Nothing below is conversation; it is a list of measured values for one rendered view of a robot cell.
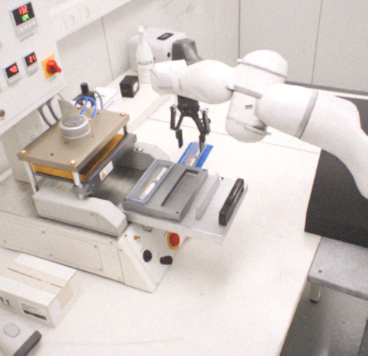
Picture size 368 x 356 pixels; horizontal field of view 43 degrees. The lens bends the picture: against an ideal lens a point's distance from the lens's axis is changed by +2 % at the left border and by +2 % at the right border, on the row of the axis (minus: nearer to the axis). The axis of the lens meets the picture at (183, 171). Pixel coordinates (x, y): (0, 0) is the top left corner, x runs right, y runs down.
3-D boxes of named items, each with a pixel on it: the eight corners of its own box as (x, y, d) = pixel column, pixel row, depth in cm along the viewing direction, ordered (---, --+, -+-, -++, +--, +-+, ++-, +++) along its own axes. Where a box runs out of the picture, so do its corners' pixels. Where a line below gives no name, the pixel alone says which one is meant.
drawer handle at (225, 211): (218, 224, 113) (218, 212, 110) (237, 188, 124) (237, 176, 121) (226, 226, 112) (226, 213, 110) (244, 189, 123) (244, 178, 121)
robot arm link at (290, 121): (320, 90, 94) (238, 62, 96) (290, 167, 97) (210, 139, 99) (312, 91, 113) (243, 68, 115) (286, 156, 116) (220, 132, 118)
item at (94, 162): (35, 175, 126) (25, 146, 121) (80, 134, 142) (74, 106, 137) (89, 188, 120) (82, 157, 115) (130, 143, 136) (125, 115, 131)
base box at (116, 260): (-4, 247, 144) (-22, 204, 134) (69, 176, 171) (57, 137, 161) (153, 294, 125) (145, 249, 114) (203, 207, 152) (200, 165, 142)
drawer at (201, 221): (116, 220, 122) (112, 198, 118) (153, 172, 138) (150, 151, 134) (221, 247, 112) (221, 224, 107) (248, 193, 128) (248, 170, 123)
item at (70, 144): (6, 177, 126) (-9, 137, 119) (72, 121, 149) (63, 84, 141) (83, 195, 118) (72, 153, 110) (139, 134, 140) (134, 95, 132)
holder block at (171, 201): (122, 208, 120) (121, 201, 119) (156, 165, 135) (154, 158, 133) (180, 222, 114) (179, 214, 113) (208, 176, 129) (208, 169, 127)
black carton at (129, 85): (121, 97, 210) (118, 83, 205) (128, 88, 216) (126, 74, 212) (133, 98, 208) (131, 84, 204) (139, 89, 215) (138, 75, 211)
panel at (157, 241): (156, 288, 126) (122, 236, 119) (197, 216, 147) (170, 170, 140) (162, 287, 125) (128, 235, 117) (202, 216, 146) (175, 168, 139)
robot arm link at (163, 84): (228, 57, 119) (202, 52, 148) (157, 67, 116) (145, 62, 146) (233, 99, 122) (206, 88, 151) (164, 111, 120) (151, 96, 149)
